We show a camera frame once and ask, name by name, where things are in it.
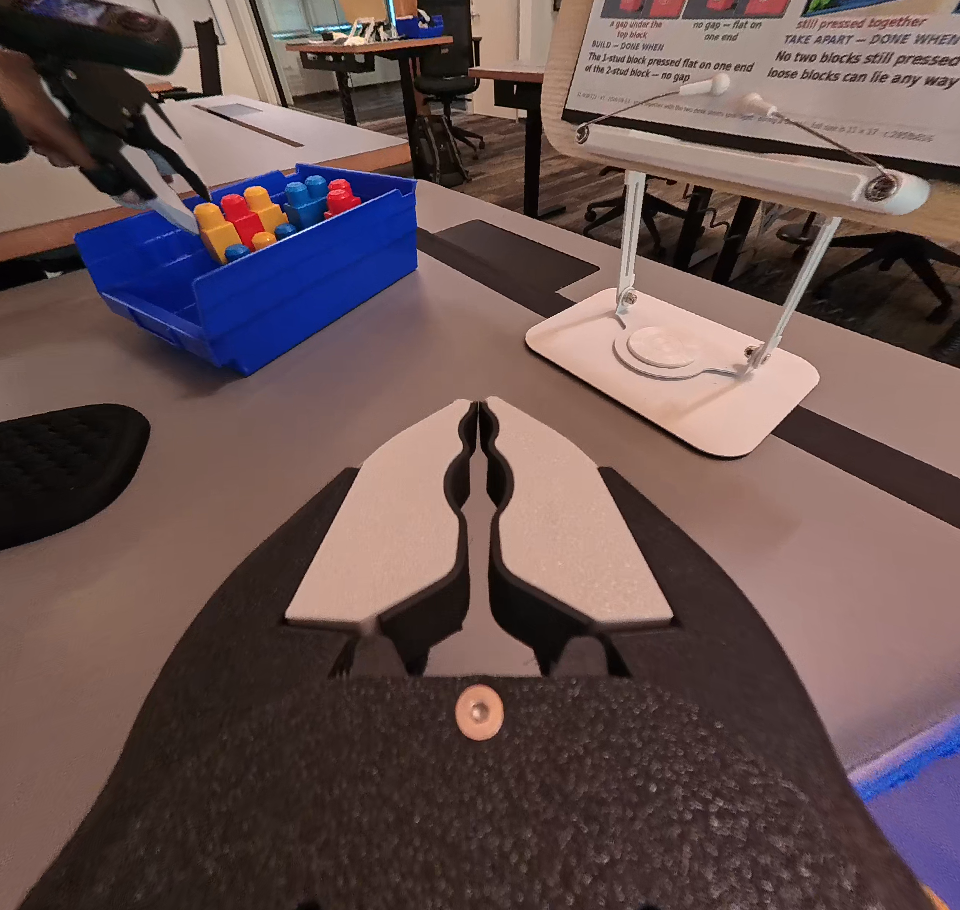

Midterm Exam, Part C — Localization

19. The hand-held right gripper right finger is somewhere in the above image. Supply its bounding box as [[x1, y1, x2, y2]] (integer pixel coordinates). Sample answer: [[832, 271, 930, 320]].
[[480, 396, 676, 675]]

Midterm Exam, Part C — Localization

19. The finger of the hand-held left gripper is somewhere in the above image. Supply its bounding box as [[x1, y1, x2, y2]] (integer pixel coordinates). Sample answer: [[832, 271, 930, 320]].
[[120, 128, 214, 204], [111, 175, 204, 238]]

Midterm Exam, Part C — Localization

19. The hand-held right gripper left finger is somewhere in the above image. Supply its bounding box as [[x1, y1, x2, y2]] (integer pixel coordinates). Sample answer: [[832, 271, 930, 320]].
[[285, 397, 481, 675]]

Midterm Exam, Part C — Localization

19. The heap of coloured blocks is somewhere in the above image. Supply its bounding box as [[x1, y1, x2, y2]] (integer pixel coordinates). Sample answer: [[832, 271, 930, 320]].
[[193, 175, 364, 266]]

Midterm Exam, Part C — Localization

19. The person's left hand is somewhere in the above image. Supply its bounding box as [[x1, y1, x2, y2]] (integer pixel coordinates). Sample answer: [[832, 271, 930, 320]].
[[0, 51, 99, 174]]

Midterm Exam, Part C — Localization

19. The white stand with wooden board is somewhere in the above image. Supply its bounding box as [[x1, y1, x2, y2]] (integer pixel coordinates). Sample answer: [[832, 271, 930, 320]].
[[525, 0, 960, 460]]

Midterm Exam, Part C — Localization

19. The dark backpack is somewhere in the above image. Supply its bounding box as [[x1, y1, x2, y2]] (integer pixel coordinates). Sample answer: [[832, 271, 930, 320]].
[[414, 115, 474, 187]]

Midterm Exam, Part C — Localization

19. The black chair armrest pad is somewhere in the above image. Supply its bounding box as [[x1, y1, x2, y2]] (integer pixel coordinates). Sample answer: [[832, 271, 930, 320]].
[[0, 403, 153, 553]]

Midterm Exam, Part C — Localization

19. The black office chair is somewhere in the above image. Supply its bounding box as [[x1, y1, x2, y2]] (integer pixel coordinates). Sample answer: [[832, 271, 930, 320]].
[[774, 229, 960, 324], [582, 169, 689, 253]]

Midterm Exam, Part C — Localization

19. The printed instruction sheet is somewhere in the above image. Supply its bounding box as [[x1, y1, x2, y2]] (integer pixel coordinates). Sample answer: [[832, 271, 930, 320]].
[[562, 0, 960, 166]]

